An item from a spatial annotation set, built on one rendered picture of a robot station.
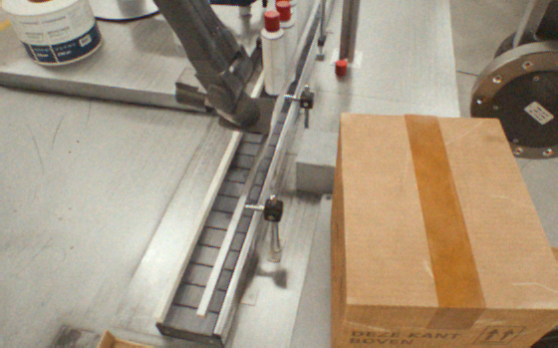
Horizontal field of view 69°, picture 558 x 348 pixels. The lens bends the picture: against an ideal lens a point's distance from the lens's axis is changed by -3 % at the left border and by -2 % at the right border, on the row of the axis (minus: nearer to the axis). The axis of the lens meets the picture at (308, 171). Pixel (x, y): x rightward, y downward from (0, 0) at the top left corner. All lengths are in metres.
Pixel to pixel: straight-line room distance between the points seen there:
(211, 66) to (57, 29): 0.71
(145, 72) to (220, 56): 0.59
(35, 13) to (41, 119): 0.26
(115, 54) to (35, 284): 0.67
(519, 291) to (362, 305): 0.17
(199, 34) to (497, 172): 0.44
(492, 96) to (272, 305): 0.50
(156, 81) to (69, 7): 0.29
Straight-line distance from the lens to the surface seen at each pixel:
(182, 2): 0.59
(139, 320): 0.80
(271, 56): 0.98
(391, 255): 0.48
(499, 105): 0.70
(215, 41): 0.62
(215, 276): 0.65
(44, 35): 1.29
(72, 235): 0.94
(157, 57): 1.25
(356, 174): 0.54
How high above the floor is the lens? 1.53
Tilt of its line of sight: 48 degrees down
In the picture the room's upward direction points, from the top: 1 degrees clockwise
